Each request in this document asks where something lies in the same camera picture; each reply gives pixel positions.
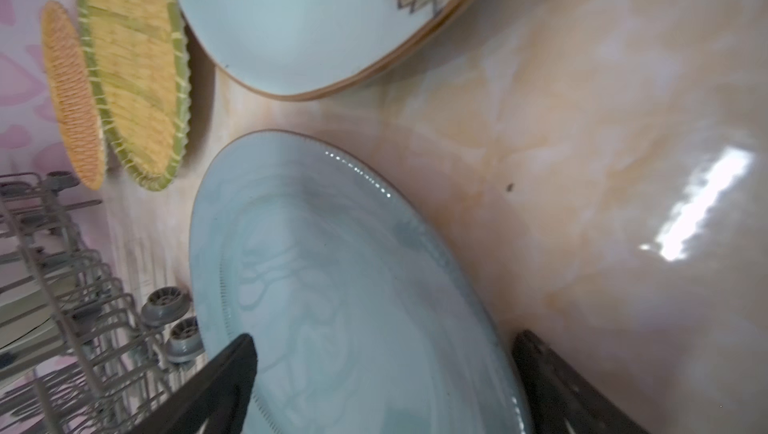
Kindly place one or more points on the orange woven round tray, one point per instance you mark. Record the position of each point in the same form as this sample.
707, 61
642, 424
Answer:
74, 103

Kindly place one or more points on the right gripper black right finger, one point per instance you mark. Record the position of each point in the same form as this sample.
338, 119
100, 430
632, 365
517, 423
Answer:
560, 399

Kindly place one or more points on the grey wire dish rack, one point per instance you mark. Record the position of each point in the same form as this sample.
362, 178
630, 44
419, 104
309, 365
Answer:
79, 353

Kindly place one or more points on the grey-blue plate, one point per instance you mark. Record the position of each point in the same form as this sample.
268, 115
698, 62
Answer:
362, 319

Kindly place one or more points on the green bamboo woven tray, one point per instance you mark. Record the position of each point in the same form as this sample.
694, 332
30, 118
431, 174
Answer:
138, 67

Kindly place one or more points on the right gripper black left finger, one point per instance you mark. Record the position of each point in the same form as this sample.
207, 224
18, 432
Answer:
215, 400

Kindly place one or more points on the pale green plate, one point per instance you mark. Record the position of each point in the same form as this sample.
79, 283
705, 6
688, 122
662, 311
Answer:
306, 49

